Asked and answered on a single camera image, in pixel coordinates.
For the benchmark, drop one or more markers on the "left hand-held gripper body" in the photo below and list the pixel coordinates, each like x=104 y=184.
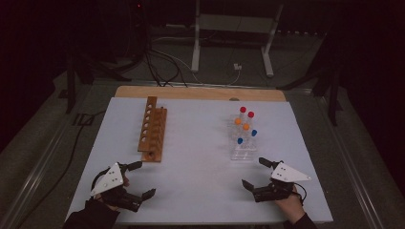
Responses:
x=110 y=179

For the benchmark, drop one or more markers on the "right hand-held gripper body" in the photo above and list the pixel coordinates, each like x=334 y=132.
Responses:
x=286 y=173

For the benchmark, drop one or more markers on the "clear plastic tube rack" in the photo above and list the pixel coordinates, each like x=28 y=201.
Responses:
x=243 y=151

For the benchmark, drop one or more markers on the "wooden test tube rack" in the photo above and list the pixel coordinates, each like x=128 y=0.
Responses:
x=153 y=133

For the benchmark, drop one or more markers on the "orange capped test tube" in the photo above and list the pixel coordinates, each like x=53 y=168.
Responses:
x=245 y=127
x=238 y=121

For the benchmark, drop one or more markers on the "red capped test tube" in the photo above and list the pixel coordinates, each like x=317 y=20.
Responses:
x=243 y=109
x=251 y=114

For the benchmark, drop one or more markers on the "person's left hand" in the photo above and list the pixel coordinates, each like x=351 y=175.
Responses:
x=126 y=182

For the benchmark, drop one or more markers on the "person's right hand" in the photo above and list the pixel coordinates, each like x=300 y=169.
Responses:
x=293 y=206

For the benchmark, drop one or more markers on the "white table mat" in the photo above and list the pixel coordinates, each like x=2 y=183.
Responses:
x=197 y=152

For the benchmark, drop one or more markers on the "black floor stand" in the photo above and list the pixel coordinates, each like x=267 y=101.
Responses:
x=333 y=101
x=70 y=92

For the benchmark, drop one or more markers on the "white power adapter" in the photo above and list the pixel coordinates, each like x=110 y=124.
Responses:
x=237 y=66

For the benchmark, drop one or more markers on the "white metal stand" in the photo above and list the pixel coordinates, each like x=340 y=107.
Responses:
x=195 y=47

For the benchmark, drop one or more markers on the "dark equipment with red light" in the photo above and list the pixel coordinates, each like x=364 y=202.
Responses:
x=138 y=12

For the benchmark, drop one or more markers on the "metal floor rail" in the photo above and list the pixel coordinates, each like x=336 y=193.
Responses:
x=35 y=178
x=350 y=171

